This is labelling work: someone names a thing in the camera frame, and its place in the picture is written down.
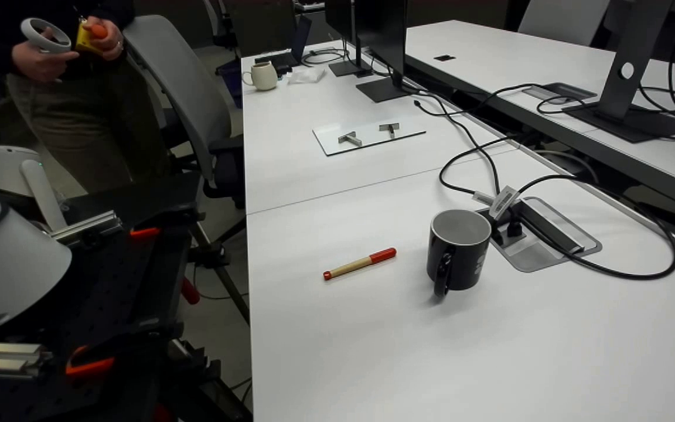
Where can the person's left hand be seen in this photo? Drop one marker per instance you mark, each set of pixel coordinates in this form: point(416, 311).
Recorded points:
point(109, 42)

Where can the person's right hand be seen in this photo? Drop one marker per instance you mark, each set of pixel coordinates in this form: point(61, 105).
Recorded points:
point(36, 63)

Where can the yellow and orange object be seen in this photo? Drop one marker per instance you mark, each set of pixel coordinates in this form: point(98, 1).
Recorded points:
point(87, 32)

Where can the white handheld controller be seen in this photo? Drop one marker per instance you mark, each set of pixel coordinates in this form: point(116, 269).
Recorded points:
point(45, 32)

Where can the tan marker with red cap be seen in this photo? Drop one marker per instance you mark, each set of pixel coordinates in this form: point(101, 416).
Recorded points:
point(362, 263)

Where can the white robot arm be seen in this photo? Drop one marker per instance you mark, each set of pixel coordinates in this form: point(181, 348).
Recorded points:
point(10, 264)

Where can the small white mug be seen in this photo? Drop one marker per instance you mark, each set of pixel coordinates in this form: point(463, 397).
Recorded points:
point(263, 76)

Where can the black mug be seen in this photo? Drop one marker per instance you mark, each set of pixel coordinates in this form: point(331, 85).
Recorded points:
point(459, 260)

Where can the person in khaki trousers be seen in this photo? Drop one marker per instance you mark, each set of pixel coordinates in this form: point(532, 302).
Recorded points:
point(80, 118)

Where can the grey office chair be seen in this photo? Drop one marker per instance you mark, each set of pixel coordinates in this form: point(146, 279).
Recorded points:
point(181, 85)

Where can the white tissue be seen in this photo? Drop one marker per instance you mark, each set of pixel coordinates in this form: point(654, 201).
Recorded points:
point(306, 73)

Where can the black monitor stand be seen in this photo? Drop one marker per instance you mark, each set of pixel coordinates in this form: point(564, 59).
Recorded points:
point(385, 90)
point(346, 68)

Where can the black robot mounting cart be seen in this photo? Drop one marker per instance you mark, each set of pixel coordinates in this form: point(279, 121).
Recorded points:
point(118, 295)

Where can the black computer monitor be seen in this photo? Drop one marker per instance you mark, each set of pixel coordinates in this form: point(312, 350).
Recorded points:
point(377, 31)

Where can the orange clamp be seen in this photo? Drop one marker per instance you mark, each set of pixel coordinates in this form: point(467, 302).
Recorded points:
point(87, 366)

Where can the small flat black item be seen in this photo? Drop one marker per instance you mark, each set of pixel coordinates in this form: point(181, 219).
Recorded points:
point(445, 57)

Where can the white plug adapter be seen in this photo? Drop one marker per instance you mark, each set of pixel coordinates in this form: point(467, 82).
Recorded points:
point(502, 201)

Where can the white chair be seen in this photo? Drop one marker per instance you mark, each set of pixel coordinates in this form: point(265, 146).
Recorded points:
point(564, 18)

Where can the flat black device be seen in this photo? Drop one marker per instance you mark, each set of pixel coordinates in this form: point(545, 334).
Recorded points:
point(568, 92)

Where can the grey table outlet box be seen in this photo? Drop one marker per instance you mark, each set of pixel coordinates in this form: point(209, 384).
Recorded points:
point(545, 234)

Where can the grey monitor stand with hole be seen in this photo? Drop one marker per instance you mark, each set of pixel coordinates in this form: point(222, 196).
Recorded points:
point(633, 37)

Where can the aluminium extrusion rail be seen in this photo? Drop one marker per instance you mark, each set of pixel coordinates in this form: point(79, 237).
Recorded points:
point(0, 357)
point(82, 226)

